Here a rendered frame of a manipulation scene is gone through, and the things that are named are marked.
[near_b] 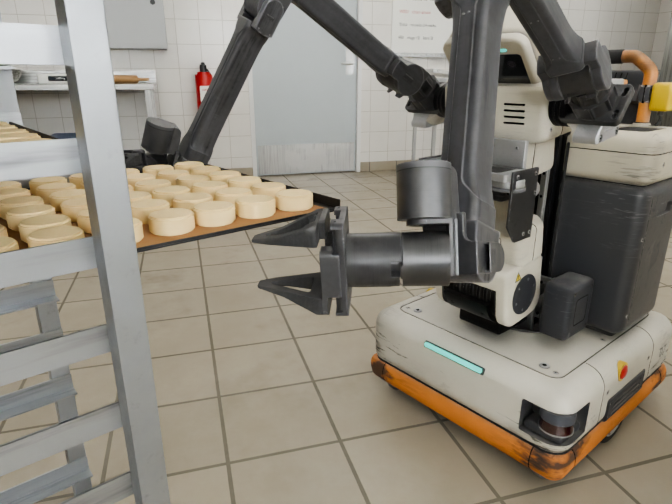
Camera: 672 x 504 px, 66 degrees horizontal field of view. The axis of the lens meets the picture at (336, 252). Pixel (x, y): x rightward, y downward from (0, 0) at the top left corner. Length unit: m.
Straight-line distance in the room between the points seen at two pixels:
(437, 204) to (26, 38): 0.38
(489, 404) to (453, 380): 0.11
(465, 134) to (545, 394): 0.79
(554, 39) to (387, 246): 0.55
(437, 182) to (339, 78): 4.75
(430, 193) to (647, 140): 0.93
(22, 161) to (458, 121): 0.44
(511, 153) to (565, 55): 0.29
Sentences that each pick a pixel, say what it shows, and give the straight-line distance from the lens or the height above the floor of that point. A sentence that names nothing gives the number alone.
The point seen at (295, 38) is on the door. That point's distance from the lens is 5.16.
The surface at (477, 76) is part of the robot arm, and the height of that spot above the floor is 0.94.
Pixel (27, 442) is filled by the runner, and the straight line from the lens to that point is 0.59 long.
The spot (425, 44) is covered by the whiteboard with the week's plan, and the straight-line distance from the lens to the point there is 5.54.
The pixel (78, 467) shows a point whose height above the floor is 0.24.
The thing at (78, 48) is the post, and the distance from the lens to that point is 0.48.
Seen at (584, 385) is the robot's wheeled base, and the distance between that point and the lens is 1.34.
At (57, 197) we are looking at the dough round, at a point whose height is 0.79.
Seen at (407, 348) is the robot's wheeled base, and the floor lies 0.21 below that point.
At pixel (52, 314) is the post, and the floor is 0.55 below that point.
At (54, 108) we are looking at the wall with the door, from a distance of 5.11.
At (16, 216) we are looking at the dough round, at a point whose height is 0.79.
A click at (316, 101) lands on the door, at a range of 5.20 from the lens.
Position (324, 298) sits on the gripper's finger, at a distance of 0.53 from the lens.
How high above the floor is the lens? 0.94
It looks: 19 degrees down
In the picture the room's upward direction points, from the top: straight up
